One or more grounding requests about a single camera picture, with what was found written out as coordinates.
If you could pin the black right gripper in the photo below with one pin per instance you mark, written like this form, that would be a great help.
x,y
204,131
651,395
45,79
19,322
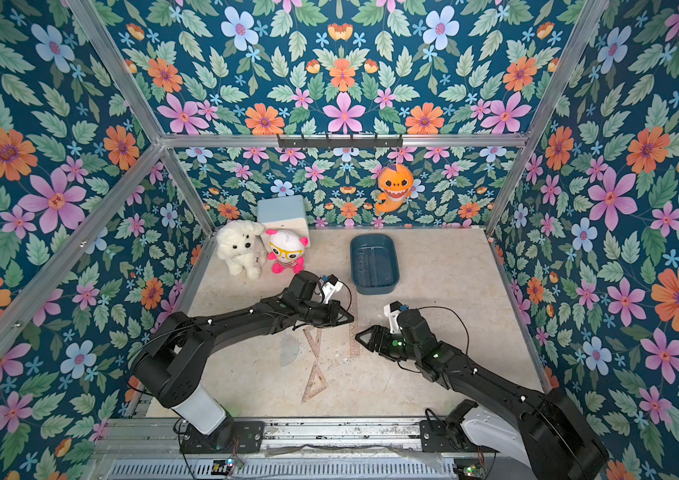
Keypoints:
x,y
383,339

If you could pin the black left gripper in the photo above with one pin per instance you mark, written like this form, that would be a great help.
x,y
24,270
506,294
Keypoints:
x,y
333,310

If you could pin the teal plastic storage box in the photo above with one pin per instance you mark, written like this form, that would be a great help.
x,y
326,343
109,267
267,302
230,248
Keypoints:
x,y
374,266

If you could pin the pink long straight ruler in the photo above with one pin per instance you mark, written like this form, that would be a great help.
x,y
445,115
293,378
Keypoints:
x,y
354,347

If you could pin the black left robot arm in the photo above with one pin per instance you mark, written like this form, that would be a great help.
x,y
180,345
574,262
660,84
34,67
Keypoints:
x,y
172,363

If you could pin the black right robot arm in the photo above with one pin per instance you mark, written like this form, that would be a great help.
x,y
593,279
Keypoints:
x,y
544,431

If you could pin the light blue white box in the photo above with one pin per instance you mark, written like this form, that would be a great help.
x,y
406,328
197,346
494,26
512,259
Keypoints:
x,y
284,213

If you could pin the pink triangle ruler upper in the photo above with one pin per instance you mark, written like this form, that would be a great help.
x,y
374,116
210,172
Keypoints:
x,y
314,339

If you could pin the pink white toy figure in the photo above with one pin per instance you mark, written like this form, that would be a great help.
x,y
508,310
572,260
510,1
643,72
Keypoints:
x,y
286,249

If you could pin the white plush dog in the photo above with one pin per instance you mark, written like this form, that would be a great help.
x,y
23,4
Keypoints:
x,y
240,246

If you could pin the orange shark plush toy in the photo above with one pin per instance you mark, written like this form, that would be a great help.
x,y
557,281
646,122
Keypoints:
x,y
396,185

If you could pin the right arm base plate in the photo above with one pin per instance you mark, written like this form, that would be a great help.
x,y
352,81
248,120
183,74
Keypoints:
x,y
440,436

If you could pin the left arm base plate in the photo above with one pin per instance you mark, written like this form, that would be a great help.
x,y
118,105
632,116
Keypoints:
x,y
232,437

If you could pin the black hook rail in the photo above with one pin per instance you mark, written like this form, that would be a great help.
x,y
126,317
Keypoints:
x,y
328,141

